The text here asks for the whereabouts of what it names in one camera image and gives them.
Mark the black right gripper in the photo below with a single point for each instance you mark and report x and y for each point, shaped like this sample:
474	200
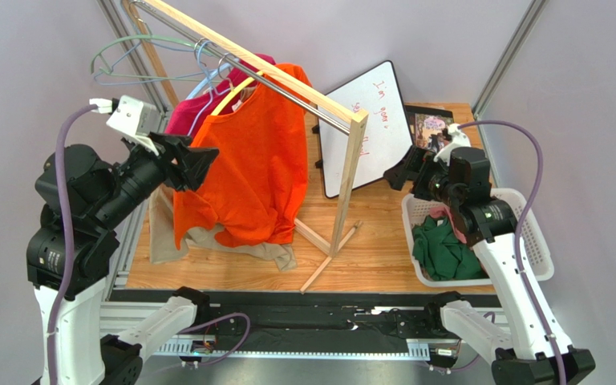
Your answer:
418	174

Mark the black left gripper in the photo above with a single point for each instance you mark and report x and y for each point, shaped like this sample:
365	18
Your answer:
194	162

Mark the dusty pink t-shirt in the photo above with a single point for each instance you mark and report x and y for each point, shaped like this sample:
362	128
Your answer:
443	211

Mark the yellow hanger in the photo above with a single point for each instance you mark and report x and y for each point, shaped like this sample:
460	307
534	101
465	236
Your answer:
241	86

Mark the orange t-shirt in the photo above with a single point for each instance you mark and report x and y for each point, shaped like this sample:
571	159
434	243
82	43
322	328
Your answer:
257	184

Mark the green t-shirt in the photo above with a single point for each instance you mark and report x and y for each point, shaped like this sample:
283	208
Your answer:
441	255

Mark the light blue wire hanger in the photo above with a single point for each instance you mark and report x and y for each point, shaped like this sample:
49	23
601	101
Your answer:
147	62

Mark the mint green hanger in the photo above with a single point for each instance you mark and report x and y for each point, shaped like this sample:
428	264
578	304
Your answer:
105	74

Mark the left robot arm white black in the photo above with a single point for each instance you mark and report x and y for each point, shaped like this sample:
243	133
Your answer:
68	258

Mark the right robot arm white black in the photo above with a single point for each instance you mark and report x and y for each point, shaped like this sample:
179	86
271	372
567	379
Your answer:
534	349

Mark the magenta t-shirt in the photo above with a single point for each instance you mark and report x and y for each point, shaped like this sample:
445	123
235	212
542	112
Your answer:
189	115

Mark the blue hanger at back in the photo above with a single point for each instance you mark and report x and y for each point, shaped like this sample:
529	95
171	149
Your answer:
213	77

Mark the beige t-shirt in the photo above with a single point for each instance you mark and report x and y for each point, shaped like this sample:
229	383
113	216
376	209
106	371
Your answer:
164	248

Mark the illustrated paperback book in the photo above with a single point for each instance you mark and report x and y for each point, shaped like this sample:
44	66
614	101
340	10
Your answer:
430	130

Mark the metal hanging rod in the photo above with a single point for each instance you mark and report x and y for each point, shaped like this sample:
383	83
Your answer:
264	72

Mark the white plastic basket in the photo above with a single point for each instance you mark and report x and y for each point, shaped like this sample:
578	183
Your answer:
536	251

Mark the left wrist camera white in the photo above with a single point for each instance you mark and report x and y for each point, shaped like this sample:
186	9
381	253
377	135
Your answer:
134	119

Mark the wooden clothes rack frame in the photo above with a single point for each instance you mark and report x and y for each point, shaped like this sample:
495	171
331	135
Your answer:
349	123

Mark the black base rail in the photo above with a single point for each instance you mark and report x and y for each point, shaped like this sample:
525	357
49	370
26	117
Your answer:
336	324

